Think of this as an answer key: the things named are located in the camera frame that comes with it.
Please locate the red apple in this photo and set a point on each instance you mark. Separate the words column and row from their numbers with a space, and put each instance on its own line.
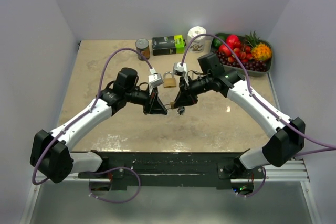
column 232, row 42

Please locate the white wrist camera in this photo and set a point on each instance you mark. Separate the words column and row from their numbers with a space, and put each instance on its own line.
column 179, row 69
column 155, row 80

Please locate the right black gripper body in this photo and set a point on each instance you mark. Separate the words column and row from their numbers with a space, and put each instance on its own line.
column 187, row 83

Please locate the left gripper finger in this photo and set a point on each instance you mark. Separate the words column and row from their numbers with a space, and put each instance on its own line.
column 156, row 112
column 160, row 107

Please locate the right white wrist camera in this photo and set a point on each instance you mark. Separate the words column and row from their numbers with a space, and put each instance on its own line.
column 179, row 69

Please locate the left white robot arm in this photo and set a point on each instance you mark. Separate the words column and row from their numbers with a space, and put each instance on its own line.
column 52, row 151

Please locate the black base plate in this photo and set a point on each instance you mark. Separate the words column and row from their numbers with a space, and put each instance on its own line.
column 167, row 169

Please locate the white paper cup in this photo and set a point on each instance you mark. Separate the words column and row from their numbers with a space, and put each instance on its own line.
column 199, row 43

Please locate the grey fruit tray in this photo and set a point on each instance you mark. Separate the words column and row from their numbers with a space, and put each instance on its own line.
column 250, row 73

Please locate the keychain with dark beads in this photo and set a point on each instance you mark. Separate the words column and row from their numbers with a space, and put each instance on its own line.
column 181, row 110

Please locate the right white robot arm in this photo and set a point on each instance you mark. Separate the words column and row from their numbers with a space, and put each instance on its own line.
column 285, row 134

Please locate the black and green box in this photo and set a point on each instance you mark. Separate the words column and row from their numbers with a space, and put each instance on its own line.
column 168, row 45

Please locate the dark tin can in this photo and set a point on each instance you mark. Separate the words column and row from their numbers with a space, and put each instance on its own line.
column 142, row 46

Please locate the orange pineapple toy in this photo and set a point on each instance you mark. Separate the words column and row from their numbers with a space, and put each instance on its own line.
column 259, row 50

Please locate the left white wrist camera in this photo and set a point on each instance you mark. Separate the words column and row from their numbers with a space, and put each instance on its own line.
column 155, row 80

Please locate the green lime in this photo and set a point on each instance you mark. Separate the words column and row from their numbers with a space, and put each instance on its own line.
column 217, row 43

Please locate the aluminium rail frame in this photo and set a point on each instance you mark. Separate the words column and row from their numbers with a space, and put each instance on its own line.
column 291, row 171

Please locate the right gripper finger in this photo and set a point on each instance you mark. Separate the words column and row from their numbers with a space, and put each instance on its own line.
column 182, row 92
column 183, row 102

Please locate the dark grape bunch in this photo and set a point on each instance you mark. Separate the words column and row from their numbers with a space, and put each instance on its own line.
column 231, row 61

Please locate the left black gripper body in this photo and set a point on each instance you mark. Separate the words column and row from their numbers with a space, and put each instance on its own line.
column 152, row 99

